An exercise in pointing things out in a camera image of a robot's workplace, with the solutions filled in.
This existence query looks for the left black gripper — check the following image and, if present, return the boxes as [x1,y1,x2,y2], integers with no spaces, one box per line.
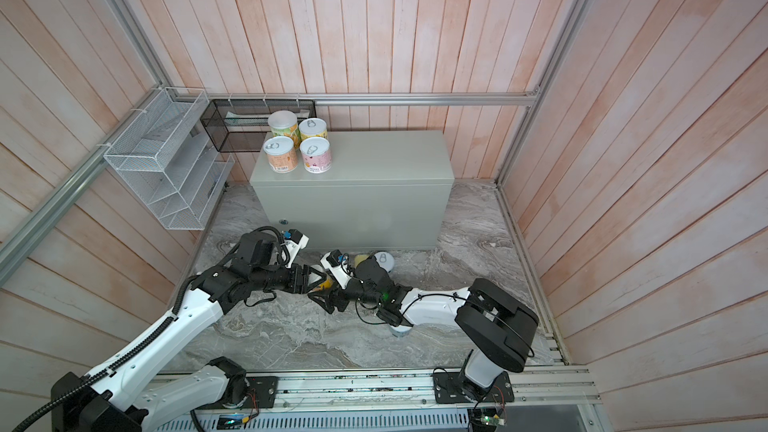
[251,262,327,294]

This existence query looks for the orange label can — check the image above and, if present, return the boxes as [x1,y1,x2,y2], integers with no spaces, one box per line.
[262,136,298,173]

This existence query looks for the pink label can front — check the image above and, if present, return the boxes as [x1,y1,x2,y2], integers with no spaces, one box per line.
[300,137,332,174]

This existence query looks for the yellow label can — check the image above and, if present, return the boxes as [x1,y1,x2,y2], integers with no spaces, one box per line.
[268,110,301,149]

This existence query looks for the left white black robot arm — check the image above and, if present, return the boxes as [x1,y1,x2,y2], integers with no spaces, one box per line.
[15,226,326,431]

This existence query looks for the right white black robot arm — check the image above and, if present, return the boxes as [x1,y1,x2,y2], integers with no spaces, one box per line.
[309,256,539,401]

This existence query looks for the gold flat sardine tin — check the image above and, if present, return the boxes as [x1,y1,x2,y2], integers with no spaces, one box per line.
[354,254,369,268]

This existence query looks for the teal label can back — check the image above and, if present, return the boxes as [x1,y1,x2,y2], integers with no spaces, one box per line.
[374,251,395,273]

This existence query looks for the blue label can front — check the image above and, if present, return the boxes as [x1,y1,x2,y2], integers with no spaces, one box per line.
[390,325,413,337]

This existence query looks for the grey metal cabinet box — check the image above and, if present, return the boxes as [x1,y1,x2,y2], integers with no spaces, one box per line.
[250,130,454,252]

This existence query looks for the black mesh basket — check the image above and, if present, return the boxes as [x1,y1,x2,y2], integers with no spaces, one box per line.
[200,98,317,153]

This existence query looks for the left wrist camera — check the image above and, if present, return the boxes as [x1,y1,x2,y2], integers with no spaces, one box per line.
[283,229,309,268]

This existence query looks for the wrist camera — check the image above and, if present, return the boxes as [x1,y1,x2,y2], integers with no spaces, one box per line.
[283,229,309,268]
[321,250,353,289]

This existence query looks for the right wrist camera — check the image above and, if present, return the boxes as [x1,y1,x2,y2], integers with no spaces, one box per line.
[321,250,353,289]

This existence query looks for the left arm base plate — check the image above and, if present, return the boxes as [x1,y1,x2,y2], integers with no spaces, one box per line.
[199,376,279,411]

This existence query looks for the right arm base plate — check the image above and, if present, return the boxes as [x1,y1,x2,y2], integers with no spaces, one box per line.
[432,369,515,404]

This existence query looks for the white wire mesh shelf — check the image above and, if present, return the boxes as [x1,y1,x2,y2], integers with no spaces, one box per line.
[104,87,234,231]

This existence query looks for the aluminium back frame rail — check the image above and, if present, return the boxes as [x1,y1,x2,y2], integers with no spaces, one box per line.
[206,92,538,107]

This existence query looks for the aluminium front rail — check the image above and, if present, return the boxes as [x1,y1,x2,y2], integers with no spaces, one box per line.
[199,366,601,416]

